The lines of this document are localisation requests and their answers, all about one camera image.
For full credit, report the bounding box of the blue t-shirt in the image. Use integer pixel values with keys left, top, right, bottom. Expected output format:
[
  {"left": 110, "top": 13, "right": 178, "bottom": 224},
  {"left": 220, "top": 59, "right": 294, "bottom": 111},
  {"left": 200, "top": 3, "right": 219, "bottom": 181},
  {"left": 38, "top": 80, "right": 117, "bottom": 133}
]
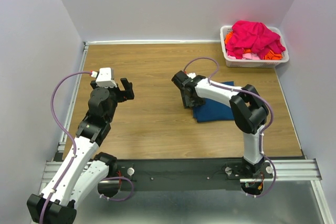
[{"left": 191, "top": 80, "right": 235, "bottom": 123}]

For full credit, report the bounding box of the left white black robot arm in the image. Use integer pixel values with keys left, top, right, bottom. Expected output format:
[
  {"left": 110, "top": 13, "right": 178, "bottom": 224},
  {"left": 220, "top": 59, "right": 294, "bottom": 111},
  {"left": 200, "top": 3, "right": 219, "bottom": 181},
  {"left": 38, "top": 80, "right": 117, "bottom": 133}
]
[{"left": 27, "top": 78, "right": 134, "bottom": 223}]

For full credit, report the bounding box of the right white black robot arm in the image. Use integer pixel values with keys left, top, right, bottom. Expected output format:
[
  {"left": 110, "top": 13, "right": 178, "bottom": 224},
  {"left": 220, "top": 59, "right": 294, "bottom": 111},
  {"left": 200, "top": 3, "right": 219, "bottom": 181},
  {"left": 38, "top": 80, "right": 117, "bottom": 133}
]
[{"left": 172, "top": 71, "right": 269, "bottom": 178}]

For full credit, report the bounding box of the white plastic laundry basket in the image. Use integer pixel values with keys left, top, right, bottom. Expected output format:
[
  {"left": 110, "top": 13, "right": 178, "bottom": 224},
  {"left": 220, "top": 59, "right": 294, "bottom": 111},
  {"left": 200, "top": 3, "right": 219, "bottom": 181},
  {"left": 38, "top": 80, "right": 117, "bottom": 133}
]
[{"left": 220, "top": 20, "right": 289, "bottom": 68}]

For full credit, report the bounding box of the light pink garment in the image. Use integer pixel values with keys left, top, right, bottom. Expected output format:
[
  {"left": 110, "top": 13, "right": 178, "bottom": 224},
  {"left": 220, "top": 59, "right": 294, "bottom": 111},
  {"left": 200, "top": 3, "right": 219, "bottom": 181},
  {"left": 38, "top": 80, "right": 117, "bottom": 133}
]
[{"left": 227, "top": 53, "right": 260, "bottom": 60}]

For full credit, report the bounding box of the pink t-shirt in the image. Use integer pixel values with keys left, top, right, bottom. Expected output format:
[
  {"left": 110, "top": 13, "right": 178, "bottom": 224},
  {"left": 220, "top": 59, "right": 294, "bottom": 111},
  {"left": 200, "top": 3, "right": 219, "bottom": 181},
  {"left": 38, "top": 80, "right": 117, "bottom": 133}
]
[{"left": 225, "top": 20, "right": 286, "bottom": 59}]

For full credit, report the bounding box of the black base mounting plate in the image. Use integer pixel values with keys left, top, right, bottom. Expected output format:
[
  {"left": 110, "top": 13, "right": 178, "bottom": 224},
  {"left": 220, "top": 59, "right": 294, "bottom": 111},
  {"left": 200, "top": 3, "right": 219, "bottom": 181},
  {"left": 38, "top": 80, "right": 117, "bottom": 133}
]
[{"left": 99, "top": 158, "right": 273, "bottom": 191}]

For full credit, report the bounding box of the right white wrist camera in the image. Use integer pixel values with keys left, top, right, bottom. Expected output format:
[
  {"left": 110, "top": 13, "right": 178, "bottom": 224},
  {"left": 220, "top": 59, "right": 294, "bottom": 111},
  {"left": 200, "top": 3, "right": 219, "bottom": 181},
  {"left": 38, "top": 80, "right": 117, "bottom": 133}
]
[{"left": 185, "top": 72, "right": 196, "bottom": 79}]

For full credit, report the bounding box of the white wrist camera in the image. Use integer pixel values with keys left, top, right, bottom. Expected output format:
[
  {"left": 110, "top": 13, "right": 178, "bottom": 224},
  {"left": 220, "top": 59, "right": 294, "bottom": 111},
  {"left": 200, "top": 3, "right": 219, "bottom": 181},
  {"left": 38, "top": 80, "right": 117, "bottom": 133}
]
[
  {"left": 185, "top": 72, "right": 196, "bottom": 79},
  {"left": 90, "top": 68, "right": 117, "bottom": 88}
]

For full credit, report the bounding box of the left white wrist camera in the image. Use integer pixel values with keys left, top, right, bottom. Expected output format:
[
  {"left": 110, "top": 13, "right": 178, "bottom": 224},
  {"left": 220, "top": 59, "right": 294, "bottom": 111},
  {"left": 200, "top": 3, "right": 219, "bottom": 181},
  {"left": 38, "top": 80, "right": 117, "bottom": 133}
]
[{"left": 90, "top": 68, "right": 117, "bottom": 88}]

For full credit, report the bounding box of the aluminium frame rail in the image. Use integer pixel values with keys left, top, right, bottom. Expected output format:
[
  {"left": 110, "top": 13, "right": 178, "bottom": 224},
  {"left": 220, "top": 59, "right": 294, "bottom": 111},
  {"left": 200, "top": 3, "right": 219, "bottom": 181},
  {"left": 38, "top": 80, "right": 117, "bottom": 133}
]
[{"left": 41, "top": 159, "right": 322, "bottom": 183}]

